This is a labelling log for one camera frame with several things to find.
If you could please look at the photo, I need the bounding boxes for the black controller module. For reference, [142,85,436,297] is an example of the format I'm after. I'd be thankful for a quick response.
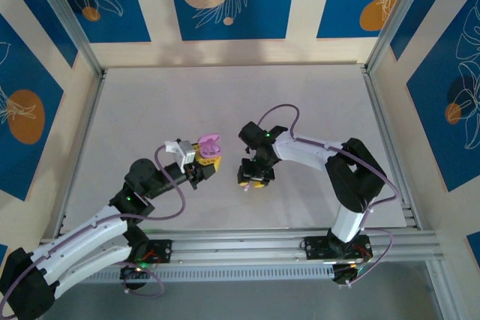
[331,262,372,286]
[119,263,151,292]

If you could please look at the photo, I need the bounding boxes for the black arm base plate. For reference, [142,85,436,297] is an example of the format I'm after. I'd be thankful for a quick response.
[127,239,174,264]
[302,235,373,263]

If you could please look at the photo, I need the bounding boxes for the wide aluminium base rail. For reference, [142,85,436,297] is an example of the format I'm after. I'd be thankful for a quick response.
[40,226,440,265]

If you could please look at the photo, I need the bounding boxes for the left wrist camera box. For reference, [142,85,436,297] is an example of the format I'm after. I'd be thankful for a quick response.
[163,139,199,174]

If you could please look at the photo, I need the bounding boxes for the aluminium side rail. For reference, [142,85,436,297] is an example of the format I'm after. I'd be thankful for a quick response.
[55,68,109,241]
[360,66,420,230]

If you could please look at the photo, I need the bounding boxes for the purple earbud case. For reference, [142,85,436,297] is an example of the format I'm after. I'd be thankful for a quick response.
[197,132,223,159]

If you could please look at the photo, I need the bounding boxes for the aluminium frame post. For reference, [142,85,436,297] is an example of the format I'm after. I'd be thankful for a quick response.
[28,0,107,78]
[364,0,440,73]
[426,262,453,320]

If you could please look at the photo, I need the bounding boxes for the grey slotted cable duct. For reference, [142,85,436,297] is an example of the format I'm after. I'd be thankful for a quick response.
[74,262,337,284]

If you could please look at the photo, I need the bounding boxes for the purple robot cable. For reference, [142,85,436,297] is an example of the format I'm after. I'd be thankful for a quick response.
[0,145,188,317]
[257,104,399,289]

